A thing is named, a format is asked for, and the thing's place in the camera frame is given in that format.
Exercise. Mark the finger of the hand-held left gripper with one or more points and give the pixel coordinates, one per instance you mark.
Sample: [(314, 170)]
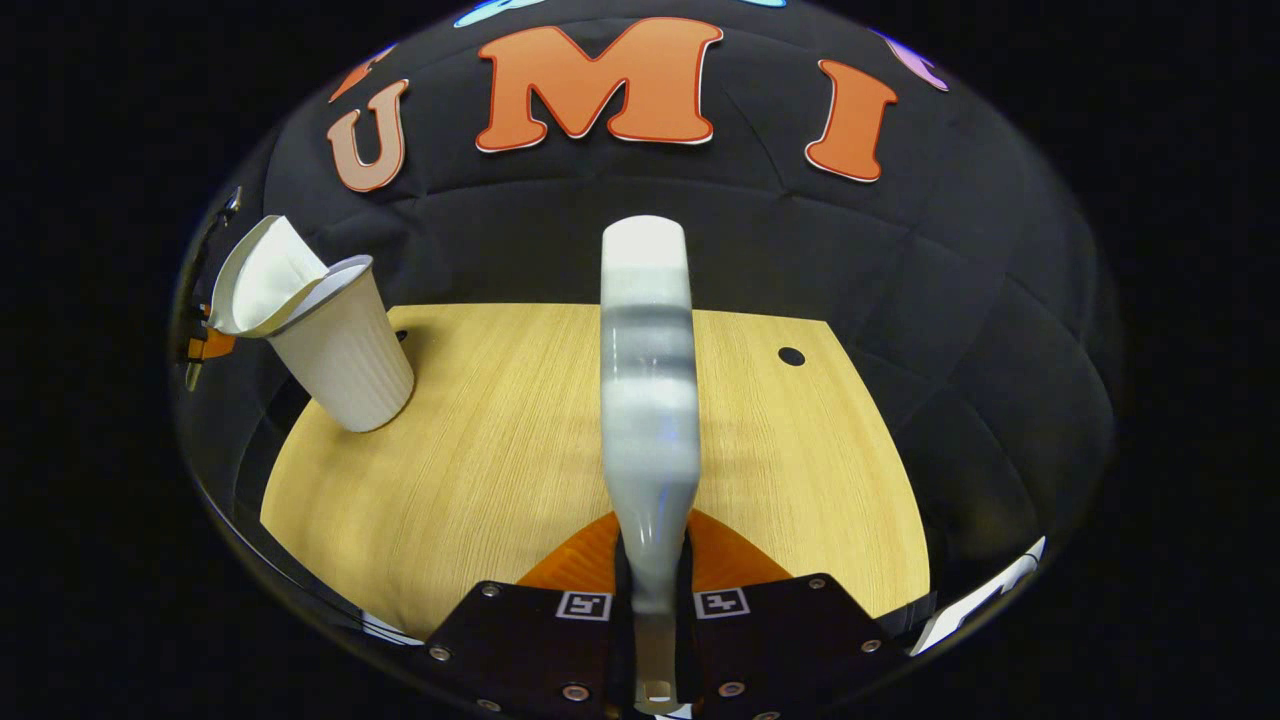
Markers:
[(218, 345)]

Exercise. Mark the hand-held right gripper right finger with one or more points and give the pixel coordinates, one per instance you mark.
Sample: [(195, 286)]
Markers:
[(790, 640)]

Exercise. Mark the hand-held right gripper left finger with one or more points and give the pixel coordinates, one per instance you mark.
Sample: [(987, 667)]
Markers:
[(530, 650)]

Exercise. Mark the grey plastic dustpan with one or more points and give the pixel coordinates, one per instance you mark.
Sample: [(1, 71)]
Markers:
[(265, 280)]

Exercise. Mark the white ribbed garbage bin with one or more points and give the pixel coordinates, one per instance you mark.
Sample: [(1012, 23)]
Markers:
[(345, 350)]

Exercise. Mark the small grey broom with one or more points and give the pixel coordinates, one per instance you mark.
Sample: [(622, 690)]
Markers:
[(650, 400)]

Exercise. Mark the wooden desktop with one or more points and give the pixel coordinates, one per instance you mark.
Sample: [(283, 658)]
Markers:
[(500, 450)]

